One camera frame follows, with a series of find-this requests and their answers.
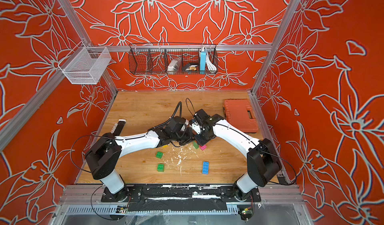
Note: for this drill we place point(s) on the grey packet in basket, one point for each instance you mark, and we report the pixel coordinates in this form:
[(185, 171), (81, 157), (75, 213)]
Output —
[(174, 66)]

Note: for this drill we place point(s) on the clear plastic wall bin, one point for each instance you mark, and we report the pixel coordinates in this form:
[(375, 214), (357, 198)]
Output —
[(86, 65)]

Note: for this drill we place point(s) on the green lego brick front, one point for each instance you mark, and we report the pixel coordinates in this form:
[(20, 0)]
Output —
[(160, 167)]

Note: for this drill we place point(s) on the blue lego brick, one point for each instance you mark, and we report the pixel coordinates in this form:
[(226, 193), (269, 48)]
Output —
[(205, 168)]

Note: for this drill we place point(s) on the tall green lego brick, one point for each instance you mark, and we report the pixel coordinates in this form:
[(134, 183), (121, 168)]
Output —
[(196, 146)]

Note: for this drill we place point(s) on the small green lego brick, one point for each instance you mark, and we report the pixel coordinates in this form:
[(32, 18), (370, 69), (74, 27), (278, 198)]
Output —
[(159, 155)]

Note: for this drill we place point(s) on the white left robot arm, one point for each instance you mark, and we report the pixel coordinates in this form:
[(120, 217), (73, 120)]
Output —
[(103, 156)]

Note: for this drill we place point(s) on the light blue box in basket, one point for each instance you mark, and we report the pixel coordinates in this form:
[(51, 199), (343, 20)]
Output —
[(203, 61)]

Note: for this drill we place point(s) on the black item in basket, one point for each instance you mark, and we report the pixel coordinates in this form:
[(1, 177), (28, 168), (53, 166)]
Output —
[(190, 67)]

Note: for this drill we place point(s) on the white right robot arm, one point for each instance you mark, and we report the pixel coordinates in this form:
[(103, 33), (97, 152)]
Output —
[(263, 162)]

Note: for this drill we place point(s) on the pink lego brick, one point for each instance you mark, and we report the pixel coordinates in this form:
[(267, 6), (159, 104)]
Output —
[(203, 147)]

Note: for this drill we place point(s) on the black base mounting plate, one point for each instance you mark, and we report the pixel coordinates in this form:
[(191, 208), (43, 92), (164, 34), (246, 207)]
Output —
[(181, 197)]

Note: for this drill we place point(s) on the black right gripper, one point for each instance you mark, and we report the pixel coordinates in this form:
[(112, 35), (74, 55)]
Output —
[(201, 142)]

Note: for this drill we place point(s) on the orange plastic tool case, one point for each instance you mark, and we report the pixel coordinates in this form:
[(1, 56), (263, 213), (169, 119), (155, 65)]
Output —
[(239, 113)]

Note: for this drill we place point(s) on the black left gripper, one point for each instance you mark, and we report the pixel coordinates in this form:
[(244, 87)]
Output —
[(189, 132)]

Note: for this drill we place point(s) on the black wire wall basket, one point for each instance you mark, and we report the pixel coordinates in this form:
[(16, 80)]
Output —
[(147, 59)]

